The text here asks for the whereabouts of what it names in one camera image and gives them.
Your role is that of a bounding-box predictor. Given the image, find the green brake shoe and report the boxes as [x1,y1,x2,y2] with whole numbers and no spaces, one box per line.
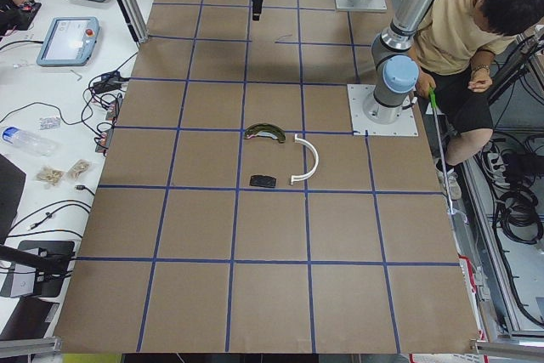
[244,122,286,144]

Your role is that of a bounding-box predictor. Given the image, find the black brake pad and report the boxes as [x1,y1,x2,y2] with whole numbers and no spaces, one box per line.
[249,174,277,189]

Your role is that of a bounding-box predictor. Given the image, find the white curved plastic part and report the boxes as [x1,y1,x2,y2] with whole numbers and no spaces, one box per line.
[289,133,320,186]

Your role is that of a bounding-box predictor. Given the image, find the near teach pendant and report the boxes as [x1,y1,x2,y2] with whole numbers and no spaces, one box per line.
[37,17,100,67]

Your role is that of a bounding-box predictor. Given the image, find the person in beige shirt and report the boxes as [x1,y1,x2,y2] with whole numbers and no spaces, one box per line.
[409,0,543,200]

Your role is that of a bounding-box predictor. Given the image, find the plastic water bottle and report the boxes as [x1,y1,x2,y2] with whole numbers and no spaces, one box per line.
[1,127,59,156]

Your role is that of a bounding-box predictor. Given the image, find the bag of small parts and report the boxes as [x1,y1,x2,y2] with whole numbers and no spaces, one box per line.
[36,166,65,186]

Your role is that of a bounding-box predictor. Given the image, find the green handled tool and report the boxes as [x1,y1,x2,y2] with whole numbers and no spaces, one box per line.
[426,88,437,115]

